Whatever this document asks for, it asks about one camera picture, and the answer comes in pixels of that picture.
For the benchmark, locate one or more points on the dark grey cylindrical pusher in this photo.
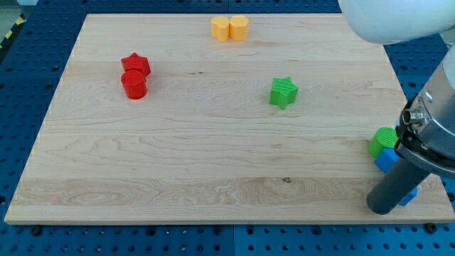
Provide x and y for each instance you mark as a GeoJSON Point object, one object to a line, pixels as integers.
{"type": "Point", "coordinates": [395, 185]}

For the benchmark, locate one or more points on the silver tool flange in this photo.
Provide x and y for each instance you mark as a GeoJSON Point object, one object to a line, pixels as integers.
{"type": "Point", "coordinates": [426, 130]}

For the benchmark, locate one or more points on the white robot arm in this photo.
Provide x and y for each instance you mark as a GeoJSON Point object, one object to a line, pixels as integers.
{"type": "Point", "coordinates": [387, 22]}

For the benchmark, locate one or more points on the green star block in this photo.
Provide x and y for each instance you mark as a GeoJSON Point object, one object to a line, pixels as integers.
{"type": "Point", "coordinates": [283, 92]}

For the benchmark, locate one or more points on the red star block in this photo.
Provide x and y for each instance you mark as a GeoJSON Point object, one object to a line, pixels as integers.
{"type": "Point", "coordinates": [136, 62]}

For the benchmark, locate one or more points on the blue block behind pusher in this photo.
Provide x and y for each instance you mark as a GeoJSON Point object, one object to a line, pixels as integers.
{"type": "Point", "coordinates": [407, 199]}

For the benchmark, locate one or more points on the blue cube block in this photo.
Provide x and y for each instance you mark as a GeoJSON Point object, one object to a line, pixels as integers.
{"type": "Point", "coordinates": [386, 159]}

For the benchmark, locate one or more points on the green cylinder block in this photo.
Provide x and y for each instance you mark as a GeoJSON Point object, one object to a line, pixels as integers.
{"type": "Point", "coordinates": [384, 138]}

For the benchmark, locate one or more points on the yellow heart block right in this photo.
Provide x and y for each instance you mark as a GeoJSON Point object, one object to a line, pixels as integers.
{"type": "Point", "coordinates": [239, 26]}

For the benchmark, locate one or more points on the yellow heart block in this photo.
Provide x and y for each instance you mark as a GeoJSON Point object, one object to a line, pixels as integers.
{"type": "Point", "coordinates": [219, 27]}
{"type": "Point", "coordinates": [239, 26]}

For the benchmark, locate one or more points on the yellow heart block left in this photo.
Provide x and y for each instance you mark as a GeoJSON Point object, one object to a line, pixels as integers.
{"type": "Point", "coordinates": [219, 27]}

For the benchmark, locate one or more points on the wooden board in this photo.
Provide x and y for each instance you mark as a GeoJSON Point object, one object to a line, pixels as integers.
{"type": "Point", "coordinates": [204, 146]}

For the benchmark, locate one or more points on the red cylinder block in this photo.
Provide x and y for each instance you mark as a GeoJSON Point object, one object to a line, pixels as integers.
{"type": "Point", "coordinates": [134, 84]}

